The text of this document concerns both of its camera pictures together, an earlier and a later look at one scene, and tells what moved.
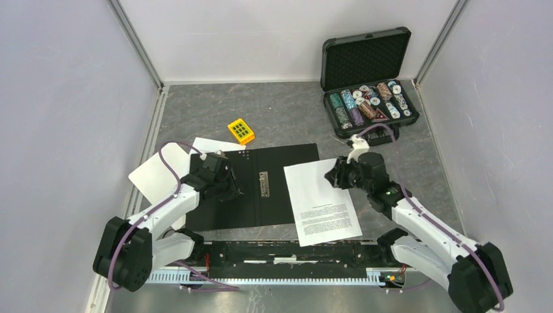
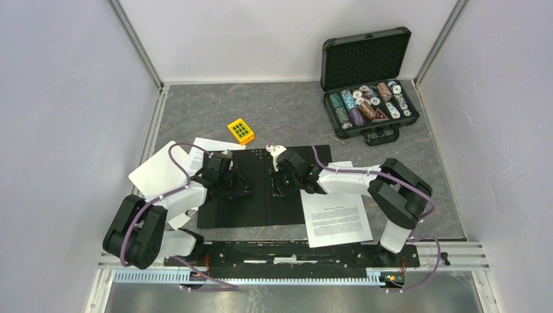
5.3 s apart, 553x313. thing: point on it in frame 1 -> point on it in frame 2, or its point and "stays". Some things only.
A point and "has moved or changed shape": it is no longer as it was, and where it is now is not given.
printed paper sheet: [323, 212] has moved or changed shape
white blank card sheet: [156, 183] stays
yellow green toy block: [241, 131] stays
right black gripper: [336, 175] -> [276, 188]
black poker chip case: [360, 81] stays
